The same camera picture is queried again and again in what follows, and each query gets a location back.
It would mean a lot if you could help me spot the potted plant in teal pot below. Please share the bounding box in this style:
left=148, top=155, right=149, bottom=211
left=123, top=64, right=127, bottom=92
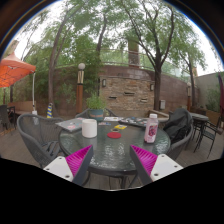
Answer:
left=85, top=93, right=108, bottom=122

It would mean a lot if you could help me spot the black laptop with stickers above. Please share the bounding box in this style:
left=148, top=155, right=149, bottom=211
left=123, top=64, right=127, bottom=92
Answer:
left=118, top=116, right=149, bottom=128

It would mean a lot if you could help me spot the grey wicker chair under jacket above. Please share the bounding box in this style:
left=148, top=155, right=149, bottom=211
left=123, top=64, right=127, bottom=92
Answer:
left=164, top=108, right=195, bottom=161

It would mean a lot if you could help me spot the white sticker sheet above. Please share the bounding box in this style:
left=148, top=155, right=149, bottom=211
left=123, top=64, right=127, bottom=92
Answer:
left=103, top=116, right=124, bottom=122

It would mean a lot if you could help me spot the orange canopy on white pole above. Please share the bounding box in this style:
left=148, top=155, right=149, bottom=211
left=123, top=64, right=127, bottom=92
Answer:
left=0, top=53, right=38, bottom=116

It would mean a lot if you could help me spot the tall green tree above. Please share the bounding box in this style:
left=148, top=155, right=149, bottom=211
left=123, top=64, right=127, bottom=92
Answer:
left=113, top=0, right=208, bottom=111
left=19, top=0, right=104, bottom=116

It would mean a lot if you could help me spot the white textured cup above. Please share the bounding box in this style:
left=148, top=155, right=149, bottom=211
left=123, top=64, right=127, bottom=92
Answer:
left=81, top=118, right=98, bottom=139

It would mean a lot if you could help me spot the black metal patio chair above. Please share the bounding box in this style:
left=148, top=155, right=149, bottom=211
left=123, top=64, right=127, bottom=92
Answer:
left=193, top=114, right=224, bottom=159

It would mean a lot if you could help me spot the pink drink bottle white cap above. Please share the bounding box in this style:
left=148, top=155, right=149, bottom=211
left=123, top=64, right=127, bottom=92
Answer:
left=143, top=113, right=159, bottom=144

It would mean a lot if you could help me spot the blue yellow striped cone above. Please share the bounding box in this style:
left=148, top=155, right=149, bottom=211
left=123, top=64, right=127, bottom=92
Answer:
left=46, top=102, right=54, bottom=119

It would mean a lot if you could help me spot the wooden lamp post with globe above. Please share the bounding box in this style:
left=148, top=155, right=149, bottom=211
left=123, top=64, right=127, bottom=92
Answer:
left=75, top=62, right=87, bottom=115

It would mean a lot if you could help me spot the slim wooden lamp post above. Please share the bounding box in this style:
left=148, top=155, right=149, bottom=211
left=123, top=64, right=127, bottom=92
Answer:
left=186, top=81, right=193, bottom=111

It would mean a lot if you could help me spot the flat round red coaster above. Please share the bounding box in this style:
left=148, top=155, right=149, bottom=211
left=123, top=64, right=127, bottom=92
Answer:
left=106, top=131, right=122, bottom=140

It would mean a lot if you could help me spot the silver laptop with stickers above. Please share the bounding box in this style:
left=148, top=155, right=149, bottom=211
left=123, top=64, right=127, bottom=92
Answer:
left=55, top=117, right=88, bottom=133

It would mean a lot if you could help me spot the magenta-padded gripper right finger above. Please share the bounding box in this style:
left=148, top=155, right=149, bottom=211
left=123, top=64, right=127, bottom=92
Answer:
left=129, top=144, right=184, bottom=186

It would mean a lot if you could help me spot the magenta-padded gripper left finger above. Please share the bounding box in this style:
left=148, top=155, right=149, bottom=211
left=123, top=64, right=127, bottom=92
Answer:
left=43, top=144, right=95, bottom=186

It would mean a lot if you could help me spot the round dark patio table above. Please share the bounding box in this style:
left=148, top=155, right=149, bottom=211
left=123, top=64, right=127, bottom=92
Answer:
left=189, top=112, right=210, bottom=123

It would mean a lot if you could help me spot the black jacket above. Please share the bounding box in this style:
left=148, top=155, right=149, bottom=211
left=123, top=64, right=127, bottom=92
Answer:
left=162, top=107, right=194, bottom=145

